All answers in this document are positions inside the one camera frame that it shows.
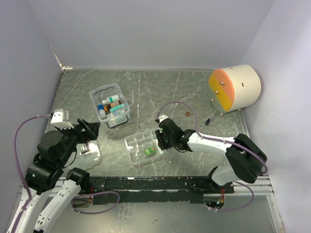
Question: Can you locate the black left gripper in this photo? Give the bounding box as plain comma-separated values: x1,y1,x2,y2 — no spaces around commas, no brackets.
55,116,101,165

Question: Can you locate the white swab packet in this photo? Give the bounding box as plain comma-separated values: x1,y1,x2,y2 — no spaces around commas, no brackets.
159,150,168,155

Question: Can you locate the green white medicine box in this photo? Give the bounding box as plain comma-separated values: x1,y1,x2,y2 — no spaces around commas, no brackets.
143,147,156,157

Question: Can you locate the clear plastic medicine box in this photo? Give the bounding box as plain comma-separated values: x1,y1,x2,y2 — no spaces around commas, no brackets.
89,83,130,131

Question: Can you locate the clear compartment tray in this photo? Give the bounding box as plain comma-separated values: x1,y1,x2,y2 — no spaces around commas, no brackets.
124,129,170,166

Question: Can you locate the teal cartoon plaster packet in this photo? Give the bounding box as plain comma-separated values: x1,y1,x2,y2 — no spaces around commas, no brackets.
110,103,127,116

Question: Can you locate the brown bottle orange label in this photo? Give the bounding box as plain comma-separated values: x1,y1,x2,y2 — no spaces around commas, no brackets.
104,101,121,111

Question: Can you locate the clear box lid black handle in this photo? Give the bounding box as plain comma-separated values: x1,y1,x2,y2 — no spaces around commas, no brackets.
69,140,103,171

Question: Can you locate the white bottle green label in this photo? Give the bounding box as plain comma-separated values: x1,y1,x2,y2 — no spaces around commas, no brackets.
102,94,120,105

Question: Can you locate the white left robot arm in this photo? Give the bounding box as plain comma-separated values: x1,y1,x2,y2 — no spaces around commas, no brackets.
7,113,101,233

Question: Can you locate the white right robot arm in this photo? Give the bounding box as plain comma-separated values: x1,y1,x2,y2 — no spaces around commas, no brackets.
155,115,267,193

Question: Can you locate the cream cylinder orange face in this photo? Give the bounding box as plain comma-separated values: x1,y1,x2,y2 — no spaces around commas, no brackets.
207,64,261,114

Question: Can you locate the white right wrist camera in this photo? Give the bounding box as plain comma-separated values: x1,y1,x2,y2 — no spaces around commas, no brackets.
155,115,169,124

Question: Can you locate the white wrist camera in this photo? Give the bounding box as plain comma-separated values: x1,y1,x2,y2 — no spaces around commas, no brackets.
51,109,74,130
155,115,169,124

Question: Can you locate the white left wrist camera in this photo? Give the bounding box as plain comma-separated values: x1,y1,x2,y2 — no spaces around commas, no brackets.
51,109,74,130

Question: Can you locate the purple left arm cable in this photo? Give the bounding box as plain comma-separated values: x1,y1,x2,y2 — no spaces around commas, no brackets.
9,114,53,233

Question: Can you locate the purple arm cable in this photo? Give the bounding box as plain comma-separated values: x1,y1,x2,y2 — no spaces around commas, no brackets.
9,114,53,233
157,101,268,175

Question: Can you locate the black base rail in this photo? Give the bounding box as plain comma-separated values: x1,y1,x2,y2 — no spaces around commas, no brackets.
80,176,234,204

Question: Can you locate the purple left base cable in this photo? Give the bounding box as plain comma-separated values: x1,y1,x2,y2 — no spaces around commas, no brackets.
70,190,121,215

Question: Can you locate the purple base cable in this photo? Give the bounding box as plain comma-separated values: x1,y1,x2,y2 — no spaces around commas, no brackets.
208,181,255,212
70,190,121,215

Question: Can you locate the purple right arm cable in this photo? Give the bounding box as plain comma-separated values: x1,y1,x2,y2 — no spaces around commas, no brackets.
157,101,268,175

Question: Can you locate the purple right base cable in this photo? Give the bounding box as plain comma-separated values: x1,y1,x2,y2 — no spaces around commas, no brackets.
208,181,255,212

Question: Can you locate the aluminium frame rail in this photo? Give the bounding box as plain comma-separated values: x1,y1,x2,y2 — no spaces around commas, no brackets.
19,176,275,196

